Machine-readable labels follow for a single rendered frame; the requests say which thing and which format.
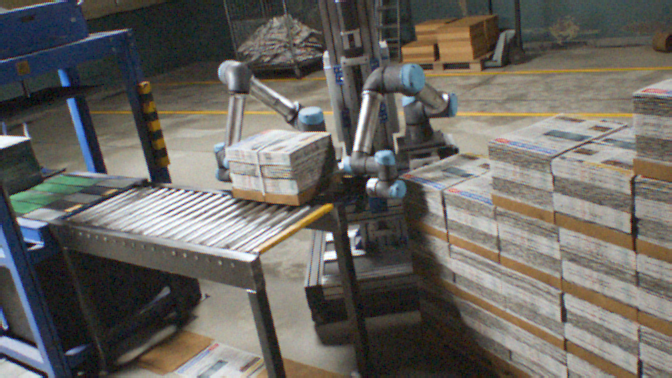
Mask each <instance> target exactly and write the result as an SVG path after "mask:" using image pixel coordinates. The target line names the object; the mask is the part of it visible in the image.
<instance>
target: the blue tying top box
mask: <svg viewBox="0 0 672 378"><path fill-rule="evenodd" d="M79 2H80V0H61V1H56V2H50V3H44V4H39V5H32V6H27V7H26V8H21V9H16V10H12V11H7V12H2V13H0V60H3V59H7V57H13V56H17V55H21V54H25V53H29V52H33V51H37V50H42V49H47V48H51V47H55V46H59V45H63V44H67V43H71V42H72V41H76V40H81V39H85V38H89V37H90V35H89V32H88V29H87V25H86V22H85V17H84V14H83V10H82V8H81V7H82V6H81V5H80V6H79V7H78V8H77V9H76V8H75V6H76V5H77V4H78V3H79Z"/></svg>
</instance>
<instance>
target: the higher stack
mask: <svg viewBox="0 0 672 378"><path fill-rule="evenodd" d="M632 101H633V109H632V110H633V112H634V114H633V115H634V116H635V117H634V121H633V122H634V124H633V125H634V126H635V127H634V128H636V129H635V130H634V131H635V132H634V133H636V134H635V140H636V141H635V143H636V145H635V147H636V152H637V154H635V155H634V156H635V157H634V158H636V160H641V161H646V162H652V163H657V164H662V165H667V166H672V79H668V80H665V81H662V82H659V83H655V84H652V85H649V86H647V87H644V89H642V90H639V91H637V92H635V93H633V99H632ZM634 179H635V180H634V182H636V185H635V189H636V190H635V196H636V197H635V199H636V200H635V204H636V207H635V208H636V211H637V212H636V213H635V216H637V219H638V220H639V222H638V223H639V224H638V231H639V233H638V239H641V240H644V241H647V242H650V243H655V244H658V245H661V246H664V247H667V248H670V249H672V181H667V180H662V179H658V178H653V177H647V176H643V175H639V176H637V177H635V178H634ZM637 256H638V257H637V260H636V261H637V262H636V263H637V265H638V266H637V268H638V269H637V271H639V274H638V276H639V282H640V288H639V290H638V292H639V294H638V300H639V301H638V305H639V309H640V312H641V313H643V314H646V315H649V316H651V317H654V318H656V319H659V320H661V321H664V322H667V323H670V324H672V264H671V263H668V262H665V261H662V260H659V259H656V258H652V257H649V256H646V255H643V254H639V255H637ZM639 330H640V331H641V333H640V335H641V339H640V341H641V342H642V343H640V345H641V346H640V349H641V351H640V352H641V354H642V355H641V357H640V360H642V362H643V363H644V364H643V372H644V374H642V378H672V338H669V337H667V336H664V335H662V334H660V333H657V332H655V330H653V329H650V328H648V327H646V326H643V325H641V326H640V329H639Z"/></svg>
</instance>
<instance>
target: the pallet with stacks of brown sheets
mask: <svg viewBox="0 0 672 378"><path fill-rule="evenodd" d="M498 20H499V17H498V15H488V16H477V17H465V18H463V19H460V20H459V18H454V19H442V20H431V21H427V22H423V23H420V24H418V25H415V31H416V35H417V41H414V42H412V43H410V44H407V45H405V46H401V47H400V48H402V51H403V61H404V62H402V63H399V64H397V65H407V64H416V65H426V64H432V65H433V70H424V71H423V72H424V73H447V72H475V71H482V70H484V64H483V62H484V61H486V60H493V58H494V54H495V51H496V47H497V44H498V41H499V38H500V33H499V26H498ZM449 63H469V64H470V69H447V65H446V64H449Z"/></svg>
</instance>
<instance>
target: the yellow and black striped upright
mask: <svg viewBox="0 0 672 378"><path fill-rule="evenodd" d="M136 87H137V90H138V94H139V99H140V103H141V106H142V110H144V114H145V117H146V122H147V126H148V129H149V133H150V137H151V141H152V145H153V149H154V153H155V156H156V160H157V165H158V167H166V166H168V165H171V162H169V158H168V153H167V149H166V146H165V142H164V137H163V133H162V130H161V126H160V122H159V117H158V113H157V110H156V106H155V102H154V98H153V94H152V90H151V87H150V83H149V82H144V83H139V84H136Z"/></svg>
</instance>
